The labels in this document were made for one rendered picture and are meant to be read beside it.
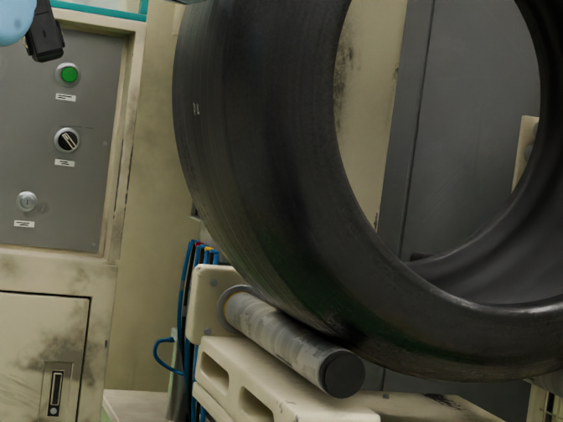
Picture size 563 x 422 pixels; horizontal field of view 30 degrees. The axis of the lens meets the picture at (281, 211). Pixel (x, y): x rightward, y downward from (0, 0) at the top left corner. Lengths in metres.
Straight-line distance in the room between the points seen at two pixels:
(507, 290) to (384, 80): 0.31
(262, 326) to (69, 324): 0.55
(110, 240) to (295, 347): 0.64
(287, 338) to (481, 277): 0.33
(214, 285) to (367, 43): 0.37
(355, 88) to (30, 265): 0.57
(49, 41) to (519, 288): 0.64
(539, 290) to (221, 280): 0.38
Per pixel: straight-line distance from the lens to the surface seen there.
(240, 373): 1.14
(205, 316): 1.29
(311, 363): 1.00
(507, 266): 1.32
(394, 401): 1.36
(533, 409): 1.55
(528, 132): 1.61
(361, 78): 1.36
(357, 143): 1.36
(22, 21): 0.85
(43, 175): 1.65
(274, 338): 1.10
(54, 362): 1.65
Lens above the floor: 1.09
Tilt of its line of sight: 3 degrees down
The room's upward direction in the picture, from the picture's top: 7 degrees clockwise
